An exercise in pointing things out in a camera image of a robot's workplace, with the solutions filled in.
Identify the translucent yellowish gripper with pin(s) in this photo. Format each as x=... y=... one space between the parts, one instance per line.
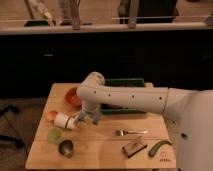
x=84 y=117

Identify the brown wooden block brush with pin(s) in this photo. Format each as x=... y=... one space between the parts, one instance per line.
x=134 y=146

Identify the silver fork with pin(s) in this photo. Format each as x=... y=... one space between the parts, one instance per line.
x=125 y=132

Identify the small orange ball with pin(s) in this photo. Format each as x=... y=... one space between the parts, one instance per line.
x=51 y=115

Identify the red orange bowl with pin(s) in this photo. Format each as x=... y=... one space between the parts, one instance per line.
x=72 y=98

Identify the wooden folding table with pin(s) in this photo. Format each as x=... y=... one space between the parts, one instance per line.
x=98 y=147

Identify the green cucumber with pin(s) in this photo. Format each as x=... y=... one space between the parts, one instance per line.
x=153 y=151

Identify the white mallet wooden handle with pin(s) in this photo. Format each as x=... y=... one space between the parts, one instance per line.
x=62 y=120

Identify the green plastic tray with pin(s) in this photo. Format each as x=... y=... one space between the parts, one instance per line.
x=121 y=82

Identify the small metal cup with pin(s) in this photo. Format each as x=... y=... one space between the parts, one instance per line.
x=66 y=148

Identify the blue sponge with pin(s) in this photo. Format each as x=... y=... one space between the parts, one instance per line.
x=96 y=118

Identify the black chair base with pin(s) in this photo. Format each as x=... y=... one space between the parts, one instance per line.
x=17 y=142

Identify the light green cup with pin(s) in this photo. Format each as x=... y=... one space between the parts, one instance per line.
x=54 y=136

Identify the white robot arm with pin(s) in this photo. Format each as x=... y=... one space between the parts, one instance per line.
x=193 y=108

